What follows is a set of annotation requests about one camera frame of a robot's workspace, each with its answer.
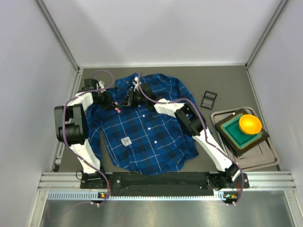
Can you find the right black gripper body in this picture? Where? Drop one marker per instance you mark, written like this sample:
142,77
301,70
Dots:
131,98

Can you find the pink pompom brooch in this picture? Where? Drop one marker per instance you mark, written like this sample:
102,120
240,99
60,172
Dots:
118,107

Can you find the green square tray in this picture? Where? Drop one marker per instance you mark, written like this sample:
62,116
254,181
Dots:
229,128

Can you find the white paper tag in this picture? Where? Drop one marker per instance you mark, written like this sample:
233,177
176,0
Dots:
126,141

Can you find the blue plaid button shirt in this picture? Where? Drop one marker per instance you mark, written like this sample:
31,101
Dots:
158,143

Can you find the small black frame stand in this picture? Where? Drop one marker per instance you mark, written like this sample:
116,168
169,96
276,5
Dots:
208,100

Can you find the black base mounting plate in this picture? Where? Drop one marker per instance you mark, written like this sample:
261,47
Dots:
168,184

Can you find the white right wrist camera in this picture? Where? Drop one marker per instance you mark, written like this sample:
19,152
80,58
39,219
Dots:
136,84

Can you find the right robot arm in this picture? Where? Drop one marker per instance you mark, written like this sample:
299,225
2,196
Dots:
193,125

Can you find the orange plastic bowl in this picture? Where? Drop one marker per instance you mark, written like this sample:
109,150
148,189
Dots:
250,124

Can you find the metal baking tray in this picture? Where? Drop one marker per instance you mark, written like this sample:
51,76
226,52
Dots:
261,156

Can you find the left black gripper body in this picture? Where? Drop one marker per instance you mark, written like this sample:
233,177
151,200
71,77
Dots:
110,103

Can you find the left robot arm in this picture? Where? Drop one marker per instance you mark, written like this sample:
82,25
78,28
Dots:
72,128

